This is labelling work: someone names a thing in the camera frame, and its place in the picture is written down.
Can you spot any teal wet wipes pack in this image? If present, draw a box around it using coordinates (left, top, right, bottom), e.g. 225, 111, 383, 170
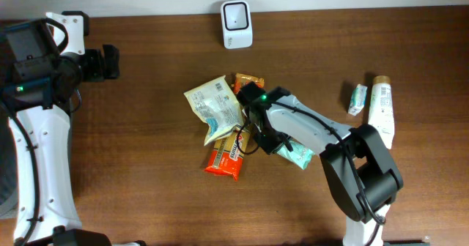
276, 140, 316, 170

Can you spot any white tube with cork cap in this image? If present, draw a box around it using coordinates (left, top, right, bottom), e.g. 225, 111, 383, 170
368, 75, 395, 149

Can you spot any grey plastic mesh basket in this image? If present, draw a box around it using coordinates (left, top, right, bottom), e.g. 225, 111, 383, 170
1, 106, 18, 220

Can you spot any white snack bag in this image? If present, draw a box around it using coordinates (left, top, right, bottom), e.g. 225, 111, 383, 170
184, 75, 243, 146

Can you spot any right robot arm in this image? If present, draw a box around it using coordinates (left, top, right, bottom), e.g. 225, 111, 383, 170
237, 82, 404, 245

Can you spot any orange spaghetti package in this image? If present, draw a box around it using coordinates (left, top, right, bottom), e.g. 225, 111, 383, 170
205, 73, 265, 181

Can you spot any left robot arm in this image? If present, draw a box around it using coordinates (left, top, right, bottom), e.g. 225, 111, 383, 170
1, 11, 119, 245

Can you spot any small teal tissue pack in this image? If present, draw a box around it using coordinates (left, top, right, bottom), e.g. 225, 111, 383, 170
347, 84, 368, 116

